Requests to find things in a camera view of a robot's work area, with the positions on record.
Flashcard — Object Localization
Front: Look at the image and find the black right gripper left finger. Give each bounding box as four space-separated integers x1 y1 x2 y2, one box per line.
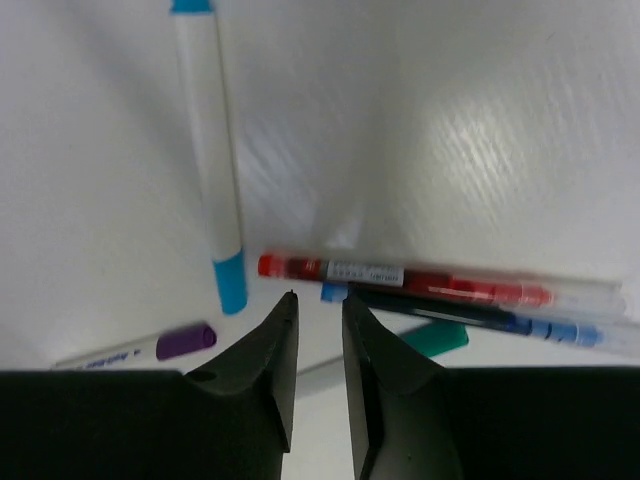
1 292 299 479

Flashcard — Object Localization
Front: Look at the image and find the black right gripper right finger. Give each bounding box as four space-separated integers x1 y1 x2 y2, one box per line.
342 296 639 479

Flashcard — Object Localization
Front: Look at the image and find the teal cap white marker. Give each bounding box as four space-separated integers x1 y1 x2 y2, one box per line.
296 321 469 398

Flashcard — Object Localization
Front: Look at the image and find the purple cap white marker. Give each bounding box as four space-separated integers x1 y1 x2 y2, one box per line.
51 322 218 370

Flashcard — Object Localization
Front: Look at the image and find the blue gel pen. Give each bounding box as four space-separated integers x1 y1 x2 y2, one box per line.
321 283 639 356

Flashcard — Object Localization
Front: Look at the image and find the light blue cap marker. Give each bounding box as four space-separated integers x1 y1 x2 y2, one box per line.
170 1 248 315

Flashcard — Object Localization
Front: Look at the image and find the red gel pen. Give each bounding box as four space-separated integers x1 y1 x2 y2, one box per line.
257 253 628 314

